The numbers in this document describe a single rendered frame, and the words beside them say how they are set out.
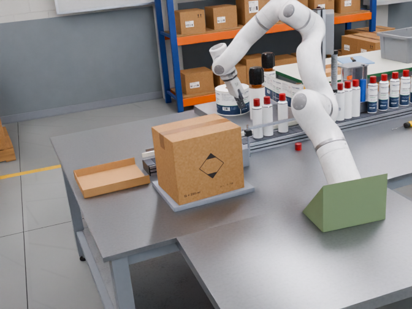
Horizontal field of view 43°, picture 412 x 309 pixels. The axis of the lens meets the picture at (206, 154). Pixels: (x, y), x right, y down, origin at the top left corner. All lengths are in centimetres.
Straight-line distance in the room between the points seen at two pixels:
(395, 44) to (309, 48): 260
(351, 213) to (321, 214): 11
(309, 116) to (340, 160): 20
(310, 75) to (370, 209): 58
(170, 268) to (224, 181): 87
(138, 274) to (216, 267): 117
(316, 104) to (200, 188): 56
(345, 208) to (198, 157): 59
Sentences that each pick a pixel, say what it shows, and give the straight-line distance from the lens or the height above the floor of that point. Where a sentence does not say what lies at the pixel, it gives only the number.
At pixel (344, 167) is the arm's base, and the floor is 102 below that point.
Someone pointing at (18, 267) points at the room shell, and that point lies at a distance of 362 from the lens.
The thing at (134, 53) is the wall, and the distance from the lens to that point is 690.
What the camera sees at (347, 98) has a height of 100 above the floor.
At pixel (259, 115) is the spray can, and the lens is 262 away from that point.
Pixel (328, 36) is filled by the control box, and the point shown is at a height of 137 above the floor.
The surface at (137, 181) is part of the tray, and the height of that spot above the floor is 85.
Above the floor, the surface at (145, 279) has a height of 22.
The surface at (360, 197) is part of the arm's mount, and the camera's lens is 192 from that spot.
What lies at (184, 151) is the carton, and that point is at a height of 107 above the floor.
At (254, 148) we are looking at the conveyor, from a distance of 263.
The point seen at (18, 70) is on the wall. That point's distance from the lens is 678.
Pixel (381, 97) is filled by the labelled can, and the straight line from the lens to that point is 306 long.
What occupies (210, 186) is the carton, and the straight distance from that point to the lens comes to 212.
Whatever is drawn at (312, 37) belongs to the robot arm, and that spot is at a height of 142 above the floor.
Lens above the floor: 178
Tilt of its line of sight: 21 degrees down
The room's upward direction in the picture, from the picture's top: 5 degrees counter-clockwise
